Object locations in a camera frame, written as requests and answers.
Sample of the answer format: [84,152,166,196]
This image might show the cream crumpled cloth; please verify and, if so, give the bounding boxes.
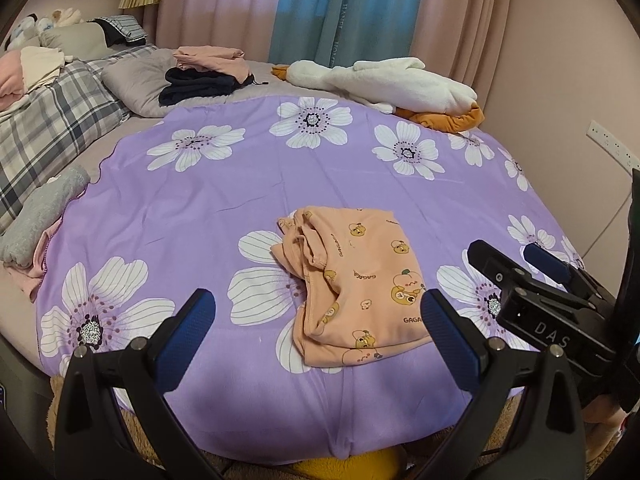
[20,46,68,93]

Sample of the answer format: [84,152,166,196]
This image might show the pink fleece cloth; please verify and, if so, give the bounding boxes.
[2,217,66,303]

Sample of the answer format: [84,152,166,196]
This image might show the small plush toys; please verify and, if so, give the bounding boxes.
[7,7,86,41]

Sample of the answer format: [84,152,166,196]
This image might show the beige pillow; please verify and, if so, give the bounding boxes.
[40,22,108,58]

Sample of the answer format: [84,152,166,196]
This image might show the purple floral blanket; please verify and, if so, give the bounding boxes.
[37,95,586,458]

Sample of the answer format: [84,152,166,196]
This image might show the grey fluffy cloth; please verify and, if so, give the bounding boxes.
[0,166,91,267]

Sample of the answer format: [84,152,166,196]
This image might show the orange printed baby garment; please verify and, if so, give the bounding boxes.
[271,205,436,367]

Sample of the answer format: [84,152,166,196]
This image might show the white goose plush toy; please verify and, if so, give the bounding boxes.
[271,56,485,134]

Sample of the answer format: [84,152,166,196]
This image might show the grey pillow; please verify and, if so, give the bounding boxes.
[101,49,181,118]

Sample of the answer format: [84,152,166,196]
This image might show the grey plaid quilt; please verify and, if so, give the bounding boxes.
[0,57,131,233]

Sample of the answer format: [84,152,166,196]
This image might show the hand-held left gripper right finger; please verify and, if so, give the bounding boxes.
[420,288,588,480]

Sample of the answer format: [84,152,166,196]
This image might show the grey checked folded clothes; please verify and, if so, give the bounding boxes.
[92,15,148,46]

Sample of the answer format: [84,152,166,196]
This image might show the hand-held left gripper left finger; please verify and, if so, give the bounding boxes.
[54,288,226,480]

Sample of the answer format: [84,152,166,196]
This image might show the pink crumpled cloth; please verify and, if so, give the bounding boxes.
[0,49,26,111]

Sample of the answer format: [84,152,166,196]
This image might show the pink curtain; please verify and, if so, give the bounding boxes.
[150,0,293,63]
[410,0,516,111]

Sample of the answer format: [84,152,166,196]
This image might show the white wall socket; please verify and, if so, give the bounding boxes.
[586,120,640,171]

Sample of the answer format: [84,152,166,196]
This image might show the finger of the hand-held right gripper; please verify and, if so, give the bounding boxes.
[467,240,556,311]
[522,244,603,301]

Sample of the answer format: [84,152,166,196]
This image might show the yellow plush cushion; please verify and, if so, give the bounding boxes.
[290,447,408,480]

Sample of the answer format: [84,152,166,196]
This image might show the blue curtain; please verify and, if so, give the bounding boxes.
[268,0,431,73]

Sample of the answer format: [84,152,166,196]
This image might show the pink folded clothes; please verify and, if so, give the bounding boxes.
[172,46,251,86]

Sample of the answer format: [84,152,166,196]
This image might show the dark navy folded clothes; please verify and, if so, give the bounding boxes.
[158,66,256,107]

